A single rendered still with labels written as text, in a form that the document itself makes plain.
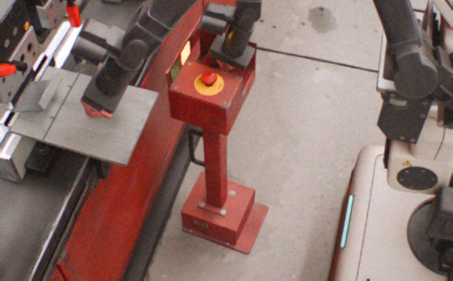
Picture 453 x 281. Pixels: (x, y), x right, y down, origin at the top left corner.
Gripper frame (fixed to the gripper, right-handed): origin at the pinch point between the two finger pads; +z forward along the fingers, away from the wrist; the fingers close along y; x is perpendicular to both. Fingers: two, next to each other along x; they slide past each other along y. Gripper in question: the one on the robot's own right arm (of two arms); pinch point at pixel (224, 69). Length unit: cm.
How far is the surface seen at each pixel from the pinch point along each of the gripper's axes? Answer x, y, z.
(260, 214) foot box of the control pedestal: -1, -31, 66
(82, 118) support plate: 44, 19, -23
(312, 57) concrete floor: -78, -25, 68
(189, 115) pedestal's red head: 15.1, 2.3, 3.5
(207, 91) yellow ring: 12.2, 0.7, -5.2
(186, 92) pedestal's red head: 14.4, 5.1, -3.9
